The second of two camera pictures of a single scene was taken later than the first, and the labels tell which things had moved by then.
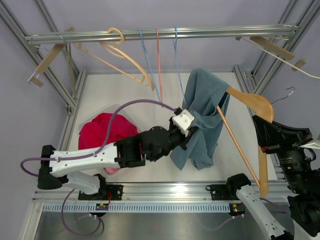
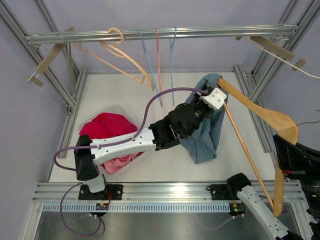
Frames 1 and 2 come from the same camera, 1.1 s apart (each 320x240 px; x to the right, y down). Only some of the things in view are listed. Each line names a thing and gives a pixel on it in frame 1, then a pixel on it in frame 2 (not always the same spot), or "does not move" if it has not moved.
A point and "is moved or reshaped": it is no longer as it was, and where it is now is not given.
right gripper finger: (272, 136) → (296, 159)
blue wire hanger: (175, 43) → (171, 49)
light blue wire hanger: (150, 66) does not move
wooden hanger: (256, 103) → (266, 114)
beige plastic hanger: (123, 54) does not move
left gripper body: (176, 138) → (200, 111)
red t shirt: (94, 133) does not move
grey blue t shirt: (206, 96) is moved or reshaped
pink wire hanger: (160, 67) does not move
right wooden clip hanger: (277, 49) does not move
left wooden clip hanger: (34, 80) does not move
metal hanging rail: (104, 36) does not move
